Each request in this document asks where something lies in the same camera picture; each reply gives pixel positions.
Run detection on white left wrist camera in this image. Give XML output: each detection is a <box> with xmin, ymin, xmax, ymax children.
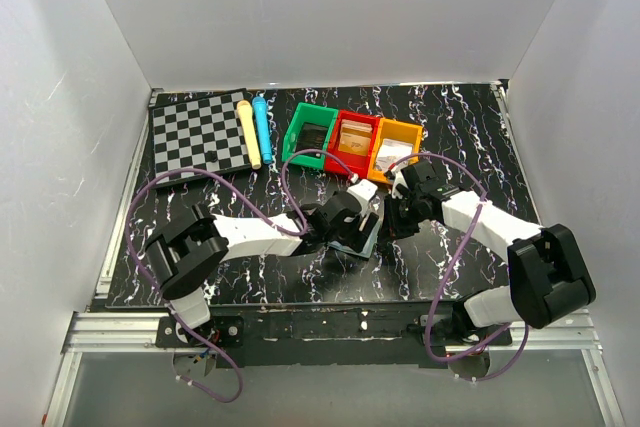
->
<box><xmin>347</xmin><ymin>179</ymin><xmax>378</xmax><ymax>211</ymax></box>

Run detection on red plastic bin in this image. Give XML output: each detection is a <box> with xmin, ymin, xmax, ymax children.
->
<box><xmin>327</xmin><ymin>110</ymin><xmax>380</xmax><ymax>178</ymax></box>

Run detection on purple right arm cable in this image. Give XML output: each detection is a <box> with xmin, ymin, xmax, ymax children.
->
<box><xmin>384</xmin><ymin>152</ymin><xmax>529</xmax><ymax>381</ymax></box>

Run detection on cream yellow marker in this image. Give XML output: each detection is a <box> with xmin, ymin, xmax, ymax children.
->
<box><xmin>236</xmin><ymin>100</ymin><xmax>262</xmax><ymax>170</ymax></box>

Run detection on black cards in green bin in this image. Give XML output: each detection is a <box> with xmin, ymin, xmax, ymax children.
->
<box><xmin>296</xmin><ymin>122</ymin><xmax>328</xmax><ymax>152</ymax></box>

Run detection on gold striped credit card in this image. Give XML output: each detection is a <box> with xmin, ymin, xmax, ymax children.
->
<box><xmin>338</xmin><ymin>133</ymin><xmax>371</xmax><ymax>157</ymax></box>

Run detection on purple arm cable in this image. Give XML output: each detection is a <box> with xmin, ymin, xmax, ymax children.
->
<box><xmin>124</xmin><ymin>149</ymin><xmax>359</xmax><ymax>403</ymax></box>
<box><xmin>384</xmin><ymin>152</ymin><xmax>529</xmax><ymax>381</ymax></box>

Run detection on blue marker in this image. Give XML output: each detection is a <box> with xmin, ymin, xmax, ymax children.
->
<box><xmin>252</xmin><ymin>95</ymin><xmax>273</xmax><ymax>164</ymax></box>

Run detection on black grey checkerboard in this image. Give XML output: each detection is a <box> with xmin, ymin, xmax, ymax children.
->
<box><xmin>149</xmin><ymin>89</ymin><xmax>251</xmax><ymax>188</ymax></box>

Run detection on green plastic bin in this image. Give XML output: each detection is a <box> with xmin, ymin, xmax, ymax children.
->
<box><xmin>282</xmin><ymin>102</ymin><xmax>339</xmax><ymax>162</ymax></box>

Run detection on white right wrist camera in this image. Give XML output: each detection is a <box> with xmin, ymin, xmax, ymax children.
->
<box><xmin>385</xmin><ymin>169</ymin><xmax>408</xmax><ymax>199</ymax></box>

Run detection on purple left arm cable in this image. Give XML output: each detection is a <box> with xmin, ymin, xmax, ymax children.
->
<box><xmin>124</xmin><ymin>149</ymin><xmax>359</xmax><ymax>403</ymax></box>

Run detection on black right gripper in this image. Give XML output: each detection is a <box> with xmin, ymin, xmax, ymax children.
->
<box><xmin>378</xmin><ymin>193</ymin><xmax>424</xmax><ymax>243</ymax></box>

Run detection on white cards in orange bin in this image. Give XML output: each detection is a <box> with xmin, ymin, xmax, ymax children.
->
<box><xmin>374</xmin><ymin>139</ymin><xmax>413</xmax><ymax>172</ymax></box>

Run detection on tan cards in red bin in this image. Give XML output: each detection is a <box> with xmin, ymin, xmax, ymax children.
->
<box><xmin>340</xmin><ymin>120</ymin><xmax>373</xmax><ymax>142</ymax></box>

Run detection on orange plastic bin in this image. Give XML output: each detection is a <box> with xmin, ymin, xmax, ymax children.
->
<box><xmin>367</xmin><ymin>118</ymin><xmax>423</xmax><ymax>184</ymax></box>

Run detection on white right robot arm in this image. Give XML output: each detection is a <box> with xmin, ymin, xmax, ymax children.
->
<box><xmin>379</xmin><ymin>160</ymin><xmax>596</xmax><ymax>345</ymax></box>

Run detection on mint green card holder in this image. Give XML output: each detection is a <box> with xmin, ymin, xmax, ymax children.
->
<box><xmin>329</xmin><ymin>219</ymin><xmax>382</xmax><ymax>259</ymax></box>

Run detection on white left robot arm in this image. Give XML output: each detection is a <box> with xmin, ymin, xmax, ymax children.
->
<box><xmin>145</xmin><ymin>191</ymin><xmax>380</xmax><ymax>347</ymax></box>

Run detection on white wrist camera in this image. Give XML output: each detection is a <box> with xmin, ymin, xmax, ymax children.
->
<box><xmin>385</xmin><ymin>169</ymin><xmax>408</xmax><ymax>199</ymax></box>
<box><xmin>347</xmin><ymin>179</ymin><xmax>378</xmax><ymax>211</ymax></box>

